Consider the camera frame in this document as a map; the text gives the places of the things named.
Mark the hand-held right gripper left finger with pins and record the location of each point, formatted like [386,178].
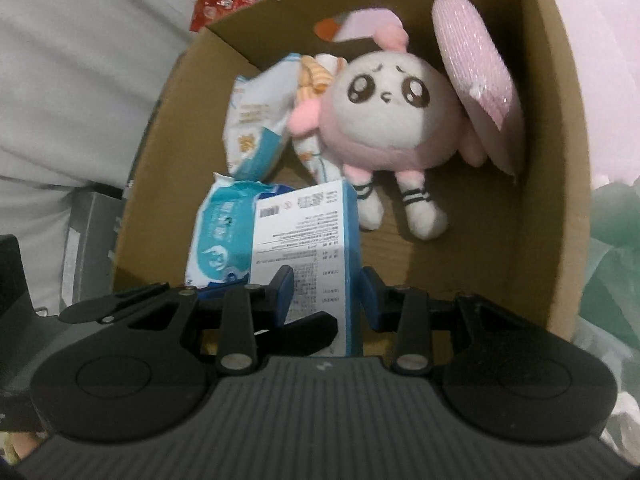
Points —
[282,290]

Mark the pink white plush toy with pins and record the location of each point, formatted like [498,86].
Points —
[380,120]

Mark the grey box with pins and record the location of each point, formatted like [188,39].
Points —
[95,245]

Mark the white tissue packet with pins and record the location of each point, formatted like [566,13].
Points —
[255,115]

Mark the white shirt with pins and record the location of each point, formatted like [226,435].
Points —
[75,85]

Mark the blue tissue packet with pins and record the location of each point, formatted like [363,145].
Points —
[305,240]

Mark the teal white wipes packet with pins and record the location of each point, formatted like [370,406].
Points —
[225,230]

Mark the pink sponge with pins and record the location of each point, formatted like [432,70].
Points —
[475,60]

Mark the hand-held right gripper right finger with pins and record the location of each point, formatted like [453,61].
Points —
[375,300]

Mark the brown cardboard box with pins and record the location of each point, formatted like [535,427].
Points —
[545,160]

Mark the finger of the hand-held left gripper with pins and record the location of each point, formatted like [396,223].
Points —
[305,332]
[100,307]

